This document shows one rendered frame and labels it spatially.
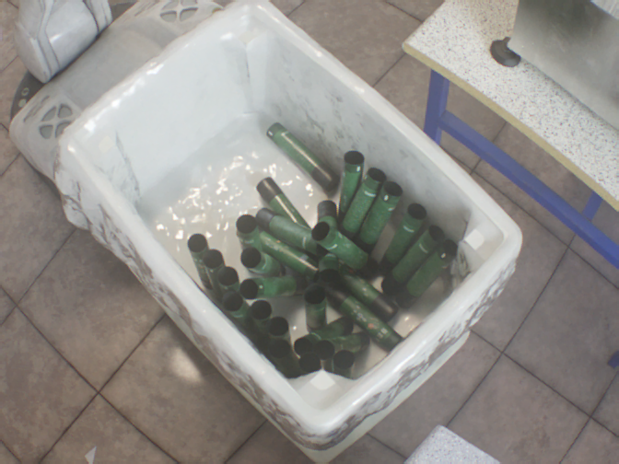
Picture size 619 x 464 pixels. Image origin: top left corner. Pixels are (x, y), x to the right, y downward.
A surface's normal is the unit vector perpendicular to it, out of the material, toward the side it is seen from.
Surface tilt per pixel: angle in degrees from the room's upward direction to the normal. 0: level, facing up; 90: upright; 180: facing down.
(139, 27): 72
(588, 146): 0
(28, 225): 0
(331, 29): 0
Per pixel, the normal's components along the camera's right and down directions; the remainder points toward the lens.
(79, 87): -0.07, -0.46
